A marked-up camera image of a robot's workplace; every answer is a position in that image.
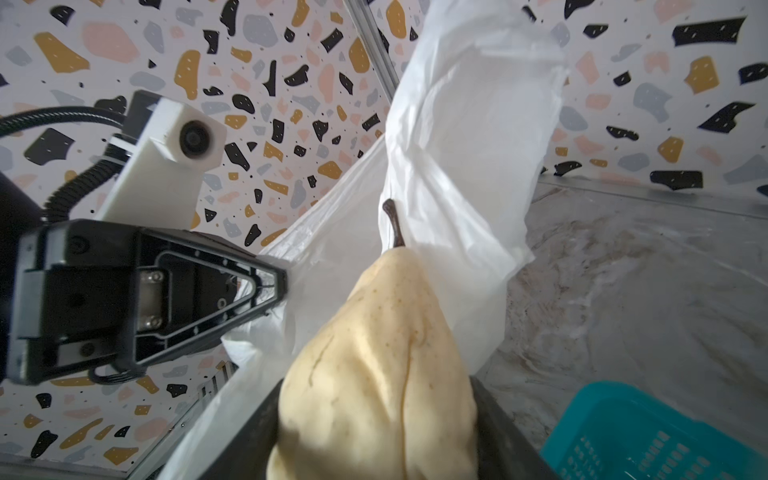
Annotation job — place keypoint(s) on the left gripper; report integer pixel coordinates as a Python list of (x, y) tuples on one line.
[(109, 301)]

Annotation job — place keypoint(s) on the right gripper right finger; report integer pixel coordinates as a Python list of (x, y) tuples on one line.
[(503, 451)]

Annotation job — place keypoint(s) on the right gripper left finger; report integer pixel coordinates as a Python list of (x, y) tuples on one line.
[(247, 455)]

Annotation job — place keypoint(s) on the white plastic bag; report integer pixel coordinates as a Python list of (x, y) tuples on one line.
[(454, 173)]

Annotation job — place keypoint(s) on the teal plastic basket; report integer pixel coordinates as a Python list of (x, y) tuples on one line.
[(612, 430)]

